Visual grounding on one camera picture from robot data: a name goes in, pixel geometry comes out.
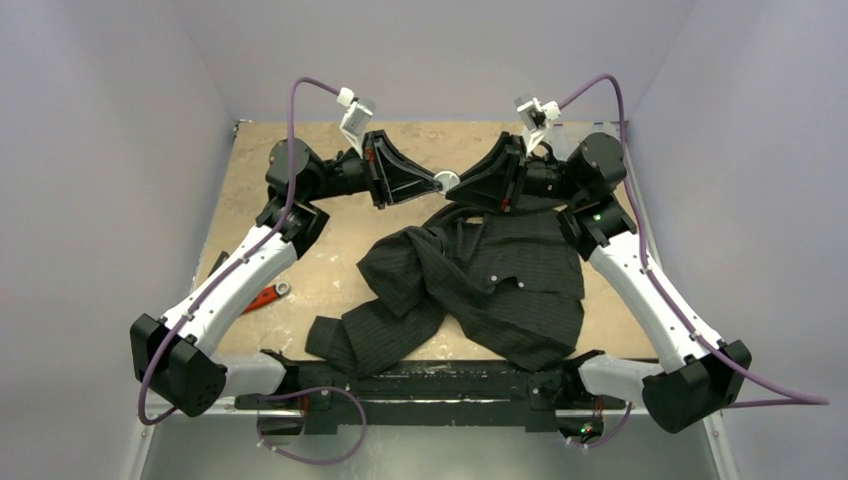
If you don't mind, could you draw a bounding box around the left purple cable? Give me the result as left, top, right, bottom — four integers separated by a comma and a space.
137, 76, 346, 427

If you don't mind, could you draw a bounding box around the purple cable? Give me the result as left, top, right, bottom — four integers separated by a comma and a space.
558, 73, 831, 407
137, 76, 346, 427

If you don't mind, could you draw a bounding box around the red handled ratchet wrench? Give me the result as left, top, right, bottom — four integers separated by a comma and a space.
243, 282, 291, 314

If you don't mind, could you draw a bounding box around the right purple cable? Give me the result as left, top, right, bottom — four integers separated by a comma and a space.
558, 73, 831, 407

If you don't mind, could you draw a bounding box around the black rectangular frame tray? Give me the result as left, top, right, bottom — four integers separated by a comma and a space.
207, 251, 229, 277

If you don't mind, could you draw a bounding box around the dark pinstriped button shirt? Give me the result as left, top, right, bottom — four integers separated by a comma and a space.
305, 203, 585, 379

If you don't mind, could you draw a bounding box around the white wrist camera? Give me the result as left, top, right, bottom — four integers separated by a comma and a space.
514, 96, 561, 156
336, 87, 376, 157

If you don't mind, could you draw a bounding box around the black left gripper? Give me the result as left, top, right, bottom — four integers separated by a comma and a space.
304, 130, 441, 210

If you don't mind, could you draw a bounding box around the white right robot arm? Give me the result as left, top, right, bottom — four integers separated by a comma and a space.
446, 132, 752, 433

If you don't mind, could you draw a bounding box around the clear plastic organizer box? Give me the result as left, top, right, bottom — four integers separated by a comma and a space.
588, 121, 624, 175

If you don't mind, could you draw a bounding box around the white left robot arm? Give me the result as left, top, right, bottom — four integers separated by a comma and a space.
129, 130, 456, 425

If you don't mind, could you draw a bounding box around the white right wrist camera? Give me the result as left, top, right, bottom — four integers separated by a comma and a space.
514, 96, 561, 156

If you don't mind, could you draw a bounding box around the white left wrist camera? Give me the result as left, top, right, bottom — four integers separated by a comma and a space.
336, 87, 376, 157

